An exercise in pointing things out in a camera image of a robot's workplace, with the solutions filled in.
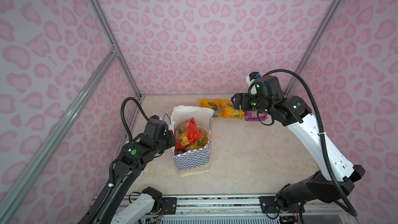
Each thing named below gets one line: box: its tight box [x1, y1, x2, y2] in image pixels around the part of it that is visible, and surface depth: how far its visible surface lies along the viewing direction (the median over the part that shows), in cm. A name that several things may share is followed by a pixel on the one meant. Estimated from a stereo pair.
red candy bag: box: [174, 117, 202, 154], surface depth 81 cm
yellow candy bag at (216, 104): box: [198, 99, 224, 118], surface depth 108 cm
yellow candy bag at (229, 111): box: [222, 102, 246, 120], surface depth 103 cm
